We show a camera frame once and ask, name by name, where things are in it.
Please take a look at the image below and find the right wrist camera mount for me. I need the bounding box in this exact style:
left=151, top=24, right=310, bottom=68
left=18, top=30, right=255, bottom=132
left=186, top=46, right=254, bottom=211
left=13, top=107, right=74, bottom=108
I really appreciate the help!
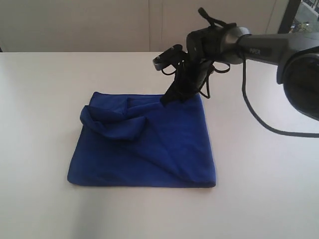
left=153, top=44, right=187, bottom=71

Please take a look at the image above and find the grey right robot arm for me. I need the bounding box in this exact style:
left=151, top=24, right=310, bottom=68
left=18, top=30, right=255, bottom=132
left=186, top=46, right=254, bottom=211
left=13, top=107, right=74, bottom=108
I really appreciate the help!
left=153, top=24, right=319, bottom=120

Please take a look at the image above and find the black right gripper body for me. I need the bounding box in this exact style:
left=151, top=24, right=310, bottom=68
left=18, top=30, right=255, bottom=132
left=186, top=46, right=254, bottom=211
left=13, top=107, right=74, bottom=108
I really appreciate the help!
left=174, top=26, right=223, bottom=96

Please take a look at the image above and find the blue microfiber towel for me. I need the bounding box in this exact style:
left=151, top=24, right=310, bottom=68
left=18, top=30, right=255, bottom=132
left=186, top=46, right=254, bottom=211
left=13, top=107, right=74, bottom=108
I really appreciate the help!
left=67, top=92, right=216, bottom=188

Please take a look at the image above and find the black window frame post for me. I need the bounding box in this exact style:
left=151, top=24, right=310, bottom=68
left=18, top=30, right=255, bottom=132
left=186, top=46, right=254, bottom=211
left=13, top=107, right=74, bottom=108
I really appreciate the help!
left=278, top=0, right=301, bottom=34

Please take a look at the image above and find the black right camera cable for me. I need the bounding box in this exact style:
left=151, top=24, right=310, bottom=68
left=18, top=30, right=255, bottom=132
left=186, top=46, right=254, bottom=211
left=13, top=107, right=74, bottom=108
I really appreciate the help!
left=198, top=7, right=319, bottom=138

